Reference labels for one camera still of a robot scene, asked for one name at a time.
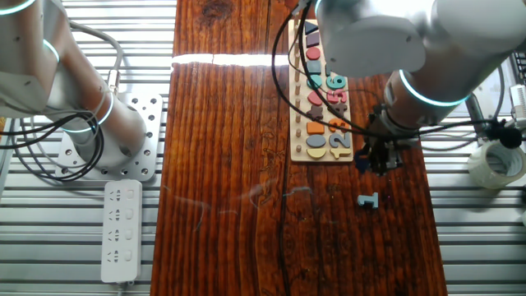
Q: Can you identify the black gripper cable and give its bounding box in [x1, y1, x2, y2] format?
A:
[270, 2, 371, 137]
[297, 3, 369, 133]

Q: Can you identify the clear tape roll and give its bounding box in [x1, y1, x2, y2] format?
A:
[467, 139, 526, 190]

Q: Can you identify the white power strip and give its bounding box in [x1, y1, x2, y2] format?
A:
[100, 179, 144, 284]

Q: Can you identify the black base cable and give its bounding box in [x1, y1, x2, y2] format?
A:
[0, 109, 106, 183]

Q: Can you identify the navy number ten piece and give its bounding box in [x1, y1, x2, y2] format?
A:
[353, 148, 371, 174]

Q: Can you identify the grey cable with connector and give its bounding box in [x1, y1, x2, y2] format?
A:
[67, 20, 125, 98]

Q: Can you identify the light blue number one piece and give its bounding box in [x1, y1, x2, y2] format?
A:
[357, 192, 380, 210]

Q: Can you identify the brown star piece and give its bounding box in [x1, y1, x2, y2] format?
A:
[306, 104, 325, 122]

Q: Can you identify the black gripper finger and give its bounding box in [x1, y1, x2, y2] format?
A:
[367, 146, 384, 168]
[371, 158, 390, 177]

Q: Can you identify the blue oval piece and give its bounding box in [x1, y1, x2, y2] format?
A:
[305, 134, 327, 149]

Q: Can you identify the cyan number six piece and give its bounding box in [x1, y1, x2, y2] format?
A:
[325, 75, 347, 90]

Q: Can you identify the brown number four piece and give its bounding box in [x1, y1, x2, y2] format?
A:
[328, 101, 349, 118]

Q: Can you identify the orange number three piece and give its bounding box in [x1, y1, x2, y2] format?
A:
[328, 118, 350, 133]

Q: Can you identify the blue number two piece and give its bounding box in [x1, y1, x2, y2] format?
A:
[328, 132, 353, 149]

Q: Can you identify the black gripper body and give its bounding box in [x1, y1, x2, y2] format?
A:
[364, 111, 408, 160]

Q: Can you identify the wooden shape puzzle board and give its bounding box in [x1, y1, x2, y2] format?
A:
[287, 18, 355, 164]

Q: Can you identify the black cable with ferrite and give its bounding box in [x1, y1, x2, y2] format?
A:
[417, 118, 524, 150]

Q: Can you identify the white grey device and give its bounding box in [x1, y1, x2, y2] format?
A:
[509, 84, 526, 121]

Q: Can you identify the black device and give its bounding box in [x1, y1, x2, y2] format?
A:
[513, 52, 526, 76]

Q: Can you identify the pink number five piece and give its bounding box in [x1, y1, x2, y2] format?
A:
[326, 89, 348, 104]

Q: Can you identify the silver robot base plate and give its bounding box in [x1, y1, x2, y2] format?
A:
[54, 92, 164, 183]

